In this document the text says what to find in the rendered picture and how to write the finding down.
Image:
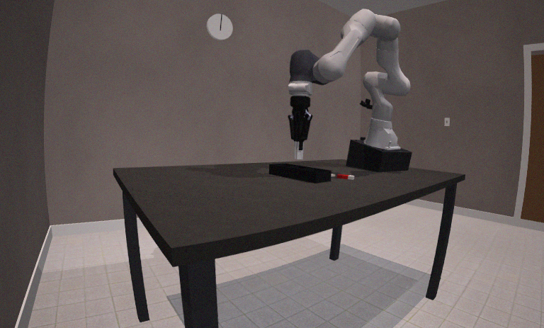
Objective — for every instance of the red and white eraser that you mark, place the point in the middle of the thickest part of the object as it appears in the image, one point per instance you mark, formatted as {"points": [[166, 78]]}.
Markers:
{"points": [[341, 176]]}

